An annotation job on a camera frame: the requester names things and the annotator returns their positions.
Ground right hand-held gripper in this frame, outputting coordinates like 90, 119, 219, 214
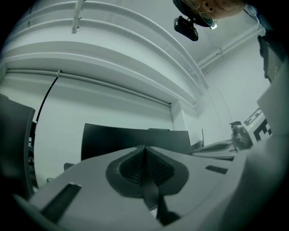
190, 74, 289, 161

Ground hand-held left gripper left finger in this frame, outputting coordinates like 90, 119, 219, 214
105, 145, 145, 199

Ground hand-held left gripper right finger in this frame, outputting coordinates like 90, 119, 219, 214
144, 145, 190, 196

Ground black curved computer monitor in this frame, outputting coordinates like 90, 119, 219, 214
0, 93, 36, 200

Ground dark flat panel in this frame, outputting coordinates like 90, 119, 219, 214
257, 35, 286, 84

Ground clear eyeglasses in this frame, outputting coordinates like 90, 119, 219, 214
189, 1, 219, 30

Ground person's face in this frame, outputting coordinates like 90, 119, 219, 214
180, 0, 246, 21

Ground white vertical conduit pipe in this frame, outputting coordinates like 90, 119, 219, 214
71, 0, 85, 35

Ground fisheye camera on right gripper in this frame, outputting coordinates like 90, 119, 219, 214
229, 121, 254, 152

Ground white wall conduit pipes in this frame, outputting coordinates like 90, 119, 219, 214
196, 26, 266, 70

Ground black hanging cable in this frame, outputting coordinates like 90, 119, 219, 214
35, 76, 60, 124

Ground black head-worn camera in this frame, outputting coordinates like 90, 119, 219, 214
173, 15, 199, 42

